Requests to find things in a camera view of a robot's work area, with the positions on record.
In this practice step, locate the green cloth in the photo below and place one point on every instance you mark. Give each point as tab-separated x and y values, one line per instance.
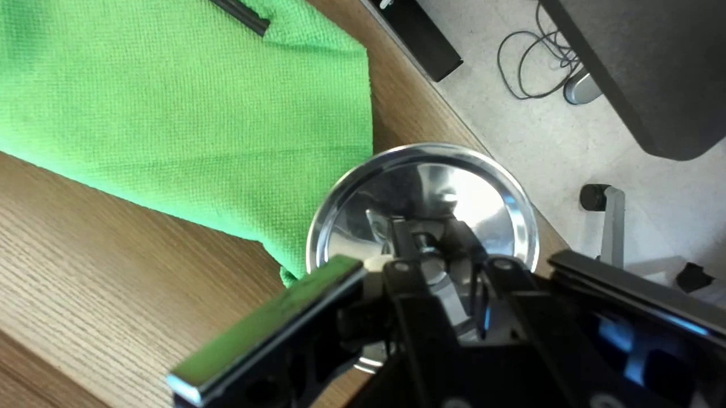
150	114

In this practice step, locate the silver pot lid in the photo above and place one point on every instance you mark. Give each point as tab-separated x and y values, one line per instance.
468	188

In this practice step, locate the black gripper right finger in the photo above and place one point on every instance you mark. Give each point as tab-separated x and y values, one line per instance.
591	347

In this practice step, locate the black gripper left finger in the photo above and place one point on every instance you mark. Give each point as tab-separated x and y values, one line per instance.
301	341

